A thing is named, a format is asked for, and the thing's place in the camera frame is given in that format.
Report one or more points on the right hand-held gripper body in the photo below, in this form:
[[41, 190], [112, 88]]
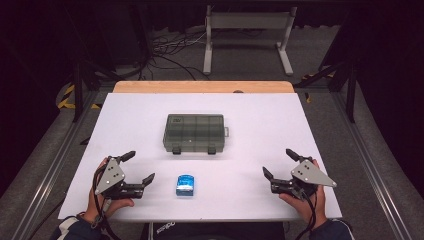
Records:
[[308, 174]]

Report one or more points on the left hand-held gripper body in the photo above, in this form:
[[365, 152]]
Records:
[[111, 176]]

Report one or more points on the small blue plastic case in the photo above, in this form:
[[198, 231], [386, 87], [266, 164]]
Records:
[[185, 185]]

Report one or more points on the grey translucent storage box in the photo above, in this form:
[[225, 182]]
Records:
[[195, 133]]

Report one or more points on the person's right hand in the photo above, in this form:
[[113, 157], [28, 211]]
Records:
[[311, 208]]

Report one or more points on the person's left hand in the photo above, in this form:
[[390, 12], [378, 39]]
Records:
[[91, 206]]

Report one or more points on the yellow black floor tape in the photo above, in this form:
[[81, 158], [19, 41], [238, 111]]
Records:
[[308, 97], [66, 100]]

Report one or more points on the person's dark lap clothing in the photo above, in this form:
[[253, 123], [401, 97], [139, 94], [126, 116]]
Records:
[[213, 231]]

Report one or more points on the black metal stand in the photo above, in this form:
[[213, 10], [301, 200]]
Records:
[[350, 96], [78, 93]]

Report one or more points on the wooden table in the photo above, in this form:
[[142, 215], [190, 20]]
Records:
[[200, 86]]

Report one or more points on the white metal stand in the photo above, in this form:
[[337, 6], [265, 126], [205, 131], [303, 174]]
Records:
[[250, 20]]

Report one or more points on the aluminium floor rail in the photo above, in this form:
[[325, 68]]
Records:
[[50, 173], [370, 166]]

